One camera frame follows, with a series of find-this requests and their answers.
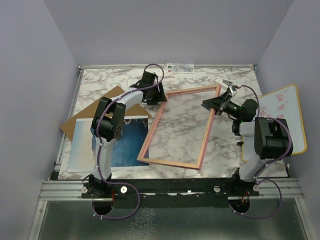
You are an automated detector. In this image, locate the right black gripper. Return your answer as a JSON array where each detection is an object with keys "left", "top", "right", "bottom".
[{"left": 202, "top": 91, "right": 243, "bottom": 120}]

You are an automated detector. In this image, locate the blue landscape photo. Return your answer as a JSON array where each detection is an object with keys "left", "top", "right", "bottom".
[{"left": 67, "top": 115, "right": 151, "bottom": 173}]

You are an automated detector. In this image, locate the pink picture frame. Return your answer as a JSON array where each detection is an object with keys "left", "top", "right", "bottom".
[{"left": 137, "top": 84, "right": 222, "bottom": 170}]

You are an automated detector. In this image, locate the brown cardboard backing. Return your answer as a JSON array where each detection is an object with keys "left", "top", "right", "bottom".
[{"left": 59, "top": 85, "right": 153, "bottom": 141}]

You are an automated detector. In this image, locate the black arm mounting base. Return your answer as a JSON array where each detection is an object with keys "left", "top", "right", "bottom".
[{"left": 81, "top": 177, "right": 259, "bottom": 209}]

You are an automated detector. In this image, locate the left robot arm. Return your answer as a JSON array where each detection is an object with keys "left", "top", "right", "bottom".
[{"left": 81, "top": 70, "right": 167, "bottom": 198}]

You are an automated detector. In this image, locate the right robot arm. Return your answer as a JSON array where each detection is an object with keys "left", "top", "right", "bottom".
[{"left": 202, "top": 93, "right": 293, "bottom": 196}]

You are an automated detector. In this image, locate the white marker eraser piece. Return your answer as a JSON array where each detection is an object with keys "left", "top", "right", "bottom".
[{"left": 215, "top": 77, "right": 233, "bottom": 89}]

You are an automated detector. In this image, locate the small label card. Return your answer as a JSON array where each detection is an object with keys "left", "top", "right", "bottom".
[{"left": 166, "top": 63, "right": 195, "bottom": 74}]

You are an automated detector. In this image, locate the yellow rimmed whiteboard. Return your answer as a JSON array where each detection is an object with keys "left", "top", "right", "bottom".
[{"left": 240, "top": 84, "right": 307, "bottom": 162}]

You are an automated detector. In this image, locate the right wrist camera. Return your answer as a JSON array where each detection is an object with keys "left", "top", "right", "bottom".
[{"left": 226, "top": 85, "right": 242, "bottom": 96}]

